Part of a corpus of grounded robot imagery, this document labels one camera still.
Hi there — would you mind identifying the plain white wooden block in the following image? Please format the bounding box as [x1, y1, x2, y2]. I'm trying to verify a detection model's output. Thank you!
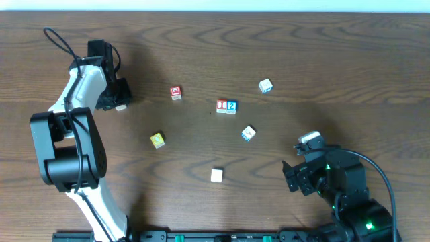
[210, 169, 223, 183]

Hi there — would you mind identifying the white block blue side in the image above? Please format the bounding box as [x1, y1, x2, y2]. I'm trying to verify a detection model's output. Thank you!
[259, 79, 273, 93]

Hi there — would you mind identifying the white block blue drawing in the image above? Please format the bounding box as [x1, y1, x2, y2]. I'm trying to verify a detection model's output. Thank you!
[241, 126, 256, 142]

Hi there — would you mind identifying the yellow letter O block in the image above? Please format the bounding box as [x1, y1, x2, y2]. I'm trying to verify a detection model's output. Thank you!
[150, 132, 165, 149]

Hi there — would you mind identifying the right black cable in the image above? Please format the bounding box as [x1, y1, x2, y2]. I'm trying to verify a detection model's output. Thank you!
[304, 147, 398, 242]

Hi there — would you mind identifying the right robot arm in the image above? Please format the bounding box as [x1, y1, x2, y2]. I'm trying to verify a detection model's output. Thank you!
[282, 131, 401, 241]

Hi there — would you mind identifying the red letter E block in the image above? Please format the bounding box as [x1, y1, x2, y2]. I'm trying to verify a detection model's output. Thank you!
[170, 86, 182, 100]

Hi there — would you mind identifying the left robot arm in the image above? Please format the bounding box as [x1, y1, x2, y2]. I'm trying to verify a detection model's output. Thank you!
[30, 54, 135, 241]

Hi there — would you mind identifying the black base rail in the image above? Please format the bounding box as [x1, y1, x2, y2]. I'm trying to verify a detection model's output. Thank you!
[52, 229, 320, 242]

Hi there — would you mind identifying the blue number 2 block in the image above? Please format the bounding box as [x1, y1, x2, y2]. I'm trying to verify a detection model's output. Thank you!
[226, 101, 237, 114]

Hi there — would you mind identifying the red letter A block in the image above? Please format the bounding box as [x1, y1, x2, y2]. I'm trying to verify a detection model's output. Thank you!
[115, 104, 128, 111]

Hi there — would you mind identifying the red letter I block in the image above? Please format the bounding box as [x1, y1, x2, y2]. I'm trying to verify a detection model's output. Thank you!
[216, 99, 228, 114]

